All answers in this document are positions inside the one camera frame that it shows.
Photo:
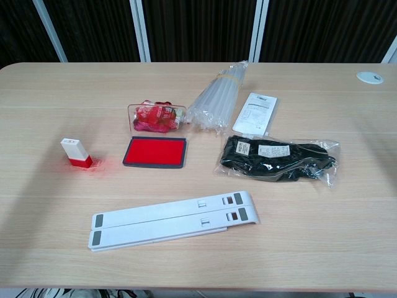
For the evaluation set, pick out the red ink pad clear lid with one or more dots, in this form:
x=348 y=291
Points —
x=152 y=153

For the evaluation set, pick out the white and red stamp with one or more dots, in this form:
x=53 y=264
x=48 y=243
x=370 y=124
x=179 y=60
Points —
x=76 y=152

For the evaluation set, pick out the white partition post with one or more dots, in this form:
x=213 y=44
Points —
x=140 y=31
x=258 y=31
x=49 y=31
x=390 y=54

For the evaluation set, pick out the white printed flat packet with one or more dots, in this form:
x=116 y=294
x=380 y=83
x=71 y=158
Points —
x=256 y=113

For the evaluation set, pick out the black gloves in plastic bag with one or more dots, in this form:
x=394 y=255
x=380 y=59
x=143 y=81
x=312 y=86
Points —
x=263 y=155

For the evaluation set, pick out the white folding laptop stand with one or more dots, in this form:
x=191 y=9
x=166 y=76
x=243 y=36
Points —
x=170 y=217

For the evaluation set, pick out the red snack pouch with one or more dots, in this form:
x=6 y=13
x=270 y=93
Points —
x=155 y=118

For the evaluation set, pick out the bag of clear glue sticks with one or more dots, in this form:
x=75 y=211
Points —
x=214 y=99

